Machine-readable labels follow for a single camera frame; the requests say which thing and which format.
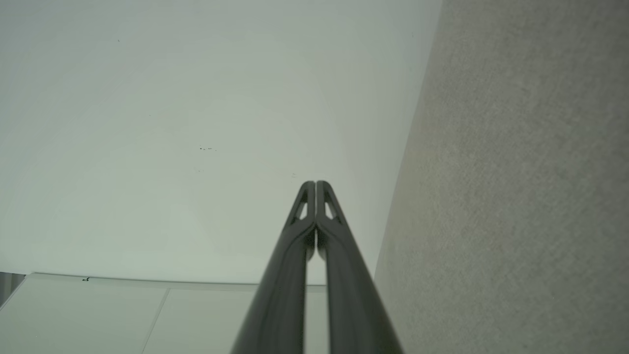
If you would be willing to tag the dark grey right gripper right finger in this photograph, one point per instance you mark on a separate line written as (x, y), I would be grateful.
(349, 275)

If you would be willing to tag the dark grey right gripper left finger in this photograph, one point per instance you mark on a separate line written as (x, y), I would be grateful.
(285, 275)

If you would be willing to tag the grey felt surface cover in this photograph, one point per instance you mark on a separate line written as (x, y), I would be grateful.
(516, 187)

